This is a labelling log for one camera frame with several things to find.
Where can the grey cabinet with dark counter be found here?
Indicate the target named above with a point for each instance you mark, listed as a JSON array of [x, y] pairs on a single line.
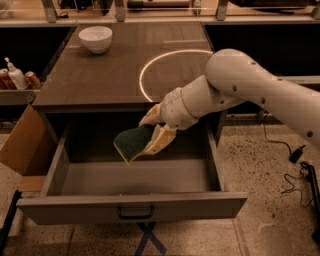
[[144, 62]]

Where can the red can at edge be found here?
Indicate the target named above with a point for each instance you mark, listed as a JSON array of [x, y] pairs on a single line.
[[5, 80]]

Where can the white ceramic bowl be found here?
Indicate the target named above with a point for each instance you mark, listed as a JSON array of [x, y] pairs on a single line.
[[97, 39]]

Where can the white pump bottle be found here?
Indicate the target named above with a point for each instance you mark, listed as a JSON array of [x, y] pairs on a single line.
[[16, 75]]

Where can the black stand leg left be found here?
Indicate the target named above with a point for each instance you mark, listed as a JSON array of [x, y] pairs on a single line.
[[5, 228]]

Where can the green yellow sponge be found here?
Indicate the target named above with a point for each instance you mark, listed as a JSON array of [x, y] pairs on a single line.
[[131, 143]]

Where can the black stand leg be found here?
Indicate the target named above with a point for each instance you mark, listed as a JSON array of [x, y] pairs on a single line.
[[5, 228], [311, 177]]

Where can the brown cardboard box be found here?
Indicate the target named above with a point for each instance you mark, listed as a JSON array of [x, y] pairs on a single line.
[[30, 147]]

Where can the red soda can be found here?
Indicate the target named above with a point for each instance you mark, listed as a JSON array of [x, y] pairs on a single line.
[[33, 80]]

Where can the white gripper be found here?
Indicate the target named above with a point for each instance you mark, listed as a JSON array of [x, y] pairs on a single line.
[[172, 108]]

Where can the black drawer handle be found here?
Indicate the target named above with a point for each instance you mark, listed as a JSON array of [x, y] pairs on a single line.
[[133, 213]]

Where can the black stand leg right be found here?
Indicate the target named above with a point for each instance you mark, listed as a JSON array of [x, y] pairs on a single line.
[[311, 177]]

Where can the grey left shelf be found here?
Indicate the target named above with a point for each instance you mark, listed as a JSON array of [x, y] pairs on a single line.
[[17, 97]]

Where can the grey shelf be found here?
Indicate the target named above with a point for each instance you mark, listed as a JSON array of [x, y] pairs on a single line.
[[312, 82], [17, 97]]

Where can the grey right shelf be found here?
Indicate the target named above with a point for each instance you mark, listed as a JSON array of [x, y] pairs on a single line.
[[312, 82]]

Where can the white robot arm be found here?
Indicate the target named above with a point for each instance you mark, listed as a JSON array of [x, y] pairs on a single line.
[[231, 77]]

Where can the grey open top drawer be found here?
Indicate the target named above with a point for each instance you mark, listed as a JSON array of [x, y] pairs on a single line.
[[88, 180]]

